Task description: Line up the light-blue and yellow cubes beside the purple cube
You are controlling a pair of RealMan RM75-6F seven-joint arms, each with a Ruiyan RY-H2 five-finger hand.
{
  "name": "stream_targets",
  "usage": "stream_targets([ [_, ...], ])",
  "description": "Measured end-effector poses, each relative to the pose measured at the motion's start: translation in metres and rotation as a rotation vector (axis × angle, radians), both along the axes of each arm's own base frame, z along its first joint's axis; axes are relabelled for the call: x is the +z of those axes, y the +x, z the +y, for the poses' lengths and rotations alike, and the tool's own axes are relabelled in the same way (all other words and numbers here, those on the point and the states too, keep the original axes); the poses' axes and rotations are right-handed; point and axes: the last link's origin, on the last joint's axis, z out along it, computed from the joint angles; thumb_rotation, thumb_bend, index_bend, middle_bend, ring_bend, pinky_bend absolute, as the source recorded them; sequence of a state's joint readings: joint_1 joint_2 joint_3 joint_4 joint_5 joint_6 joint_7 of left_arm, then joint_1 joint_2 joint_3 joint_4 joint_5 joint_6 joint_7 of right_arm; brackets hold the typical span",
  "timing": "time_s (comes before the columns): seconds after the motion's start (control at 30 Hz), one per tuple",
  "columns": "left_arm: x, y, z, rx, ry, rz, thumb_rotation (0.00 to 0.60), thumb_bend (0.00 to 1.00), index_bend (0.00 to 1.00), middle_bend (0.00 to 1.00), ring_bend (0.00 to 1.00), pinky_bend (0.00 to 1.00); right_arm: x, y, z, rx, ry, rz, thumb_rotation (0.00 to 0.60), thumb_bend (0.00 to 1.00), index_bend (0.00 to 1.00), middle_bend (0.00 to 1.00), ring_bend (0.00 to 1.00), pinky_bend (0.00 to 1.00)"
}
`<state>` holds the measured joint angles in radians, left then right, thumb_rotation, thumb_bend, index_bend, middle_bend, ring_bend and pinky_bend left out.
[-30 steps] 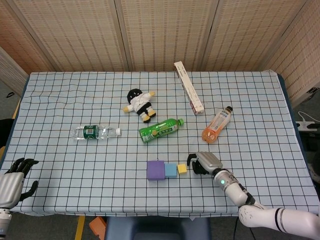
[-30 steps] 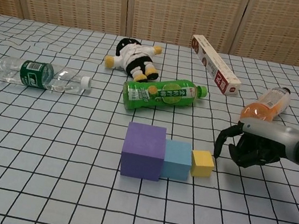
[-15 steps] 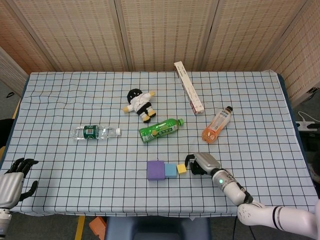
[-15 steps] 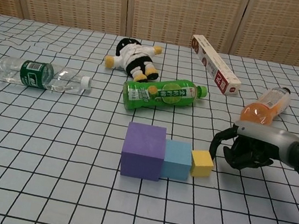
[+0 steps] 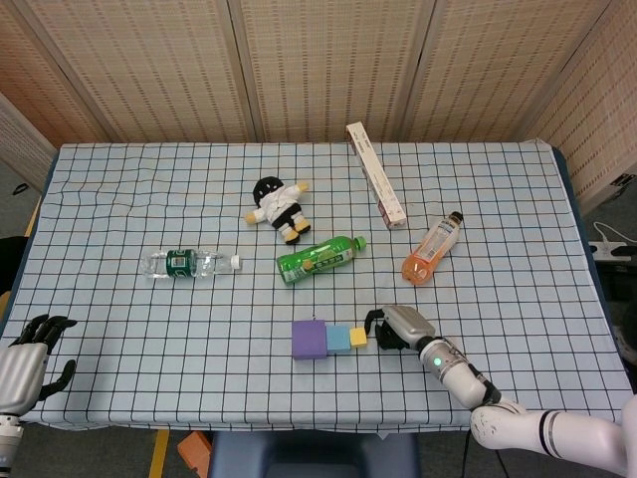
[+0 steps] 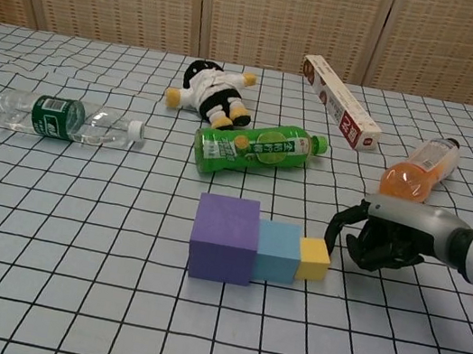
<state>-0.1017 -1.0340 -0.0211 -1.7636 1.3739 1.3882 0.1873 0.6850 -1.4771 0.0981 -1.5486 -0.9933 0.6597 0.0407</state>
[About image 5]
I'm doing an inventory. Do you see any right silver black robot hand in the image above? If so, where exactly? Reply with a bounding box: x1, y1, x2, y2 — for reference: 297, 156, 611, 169
364, 305, 438, 354

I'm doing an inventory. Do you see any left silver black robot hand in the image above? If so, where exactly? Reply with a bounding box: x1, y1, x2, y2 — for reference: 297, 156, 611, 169
0, 313, 80, 415

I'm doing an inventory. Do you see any blue foam cube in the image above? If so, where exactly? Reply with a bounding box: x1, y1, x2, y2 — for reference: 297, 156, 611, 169
325, 324, 353, 356

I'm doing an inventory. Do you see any purple foam cube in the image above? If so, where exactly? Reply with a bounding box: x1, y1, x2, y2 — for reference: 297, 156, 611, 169
292, 320, 328, 360

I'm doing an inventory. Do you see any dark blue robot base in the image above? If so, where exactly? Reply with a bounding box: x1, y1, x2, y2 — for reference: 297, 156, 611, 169
207, 430, 422, 478

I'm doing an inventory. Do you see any orange drink bottle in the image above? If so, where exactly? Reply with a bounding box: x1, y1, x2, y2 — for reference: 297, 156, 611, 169
400, 210, 465, 289

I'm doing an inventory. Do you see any black seat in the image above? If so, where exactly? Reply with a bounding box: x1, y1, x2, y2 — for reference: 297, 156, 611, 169
0, 236, 31, 295

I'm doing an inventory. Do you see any green tea bottle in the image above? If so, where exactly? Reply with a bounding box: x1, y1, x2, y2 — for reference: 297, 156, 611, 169
276, 234, 368, 286

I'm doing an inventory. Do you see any blue checkered tablecloth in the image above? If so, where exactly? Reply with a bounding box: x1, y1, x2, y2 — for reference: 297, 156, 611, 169
0, 138, 629, 433

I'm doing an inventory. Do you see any long white red box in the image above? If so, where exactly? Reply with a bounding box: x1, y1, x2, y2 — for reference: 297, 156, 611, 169
345, 122, 407, 231

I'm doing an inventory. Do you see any yellow floor tape strip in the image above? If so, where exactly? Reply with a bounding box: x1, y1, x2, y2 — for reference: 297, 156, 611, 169
147, 430, 170, 478

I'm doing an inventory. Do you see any black white plush doll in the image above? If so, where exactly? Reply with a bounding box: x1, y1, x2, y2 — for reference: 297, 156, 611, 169
243, 175, 313, 245

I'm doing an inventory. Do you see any orange block on floor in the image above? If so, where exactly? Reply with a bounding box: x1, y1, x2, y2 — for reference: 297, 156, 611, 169
177, 431, 213, 474

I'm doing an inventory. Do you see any clear water bottle green label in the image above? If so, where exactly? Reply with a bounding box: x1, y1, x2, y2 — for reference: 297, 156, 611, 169
139, 247, 244, 281

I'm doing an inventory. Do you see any white power strip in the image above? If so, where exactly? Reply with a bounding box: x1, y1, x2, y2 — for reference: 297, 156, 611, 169
588, 240, 637, 260

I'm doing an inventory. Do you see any pale woven screen panel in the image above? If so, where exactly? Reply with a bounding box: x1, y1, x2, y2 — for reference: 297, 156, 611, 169
0, 94, 57, 193

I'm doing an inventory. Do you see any bamboo screen panel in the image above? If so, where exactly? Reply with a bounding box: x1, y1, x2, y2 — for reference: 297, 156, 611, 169
400, 0, 626, 143
14, 0, 258, 145
522, 0, 637, 210
227, 0, 442, 144
0, 0, 120, 145

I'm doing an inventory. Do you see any white power cable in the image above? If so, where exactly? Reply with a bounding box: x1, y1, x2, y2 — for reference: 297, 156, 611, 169
593, 221, 623, 245

